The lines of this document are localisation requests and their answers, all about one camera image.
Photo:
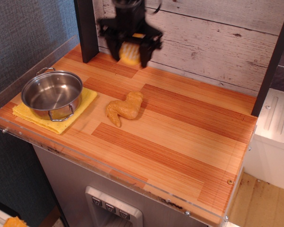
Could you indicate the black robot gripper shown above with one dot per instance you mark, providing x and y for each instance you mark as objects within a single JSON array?
[{"x": 129, "y": 19}]

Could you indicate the yellow brush with white bristles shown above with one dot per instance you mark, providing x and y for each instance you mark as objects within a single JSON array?
[{"x": 129, "y": 52}]

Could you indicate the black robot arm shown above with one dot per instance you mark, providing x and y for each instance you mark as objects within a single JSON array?
[{"x": 128, "y": 36}]

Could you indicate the toy chicken wing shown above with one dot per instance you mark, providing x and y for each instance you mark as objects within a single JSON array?
[{"x": 129, "y": 108}]

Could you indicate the yellow folded cloth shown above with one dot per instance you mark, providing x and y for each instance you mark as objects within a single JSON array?
[{"x": 59, "y": 120}]

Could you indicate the clear acrylic table guard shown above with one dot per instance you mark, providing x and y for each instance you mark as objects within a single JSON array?
[{"x": 188, "y": 138}]

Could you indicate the steel cabinet with dispenser panel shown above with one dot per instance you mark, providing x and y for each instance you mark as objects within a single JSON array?
[{"x": 69, "y": 182}]

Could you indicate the brass screw in tabletop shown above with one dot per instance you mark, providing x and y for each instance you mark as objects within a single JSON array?
[{"x": 230, "y": 182}]

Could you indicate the white cabinet at right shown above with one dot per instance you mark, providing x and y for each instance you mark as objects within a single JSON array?
[{"x": 264, "y": 158}]

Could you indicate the orange object at bottom left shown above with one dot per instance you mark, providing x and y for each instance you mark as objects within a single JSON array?
[{"x": 14, "y": 222}]

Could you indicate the steel pot with handles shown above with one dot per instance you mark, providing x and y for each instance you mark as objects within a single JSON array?
[{"x": 51, "y": 89}]

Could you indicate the dark right vertical post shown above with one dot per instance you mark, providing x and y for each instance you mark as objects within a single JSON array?
[{"x": 268, "y": 78}]

